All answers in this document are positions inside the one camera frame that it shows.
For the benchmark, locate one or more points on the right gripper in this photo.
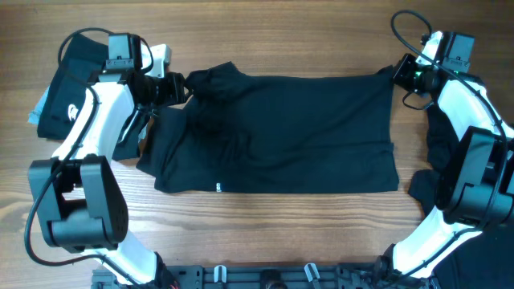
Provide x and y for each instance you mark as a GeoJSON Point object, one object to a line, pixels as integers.
{"type": "Point", "coordinates": [404, 75]}

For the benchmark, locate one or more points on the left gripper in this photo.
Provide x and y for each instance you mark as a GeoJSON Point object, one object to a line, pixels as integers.
{"type": "Point", "coordinates": [174, 82]}

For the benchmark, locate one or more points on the black polo shirt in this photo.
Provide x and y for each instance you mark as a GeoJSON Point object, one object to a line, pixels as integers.
{"type": "Point", "coordinates": [275, 134]}

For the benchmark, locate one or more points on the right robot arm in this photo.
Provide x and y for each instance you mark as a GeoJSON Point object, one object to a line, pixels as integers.
{"type": "Point", "coordinates": [475, 190]}

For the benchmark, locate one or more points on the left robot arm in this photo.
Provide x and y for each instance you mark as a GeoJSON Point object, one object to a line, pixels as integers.
{"type": "Point", "coordinates": [77, 201]}

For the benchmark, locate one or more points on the pile of black clothes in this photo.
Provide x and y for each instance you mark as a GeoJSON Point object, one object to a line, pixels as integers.
{"type": "Point", "coordinates": [482, 262]}

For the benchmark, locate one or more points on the folded black shirt with logo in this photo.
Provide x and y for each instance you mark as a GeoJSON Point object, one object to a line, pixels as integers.
{"type": "Point", "coordinates": [82, 57]}

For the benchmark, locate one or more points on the folded grey garment underneath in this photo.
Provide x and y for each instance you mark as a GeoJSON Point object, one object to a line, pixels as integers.
{"type": "Point", "coordinates": [35, 114]}

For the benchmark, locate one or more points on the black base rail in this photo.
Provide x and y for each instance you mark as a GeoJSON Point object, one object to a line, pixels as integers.
{"type": "Point", "coordinates": [341, 276]}

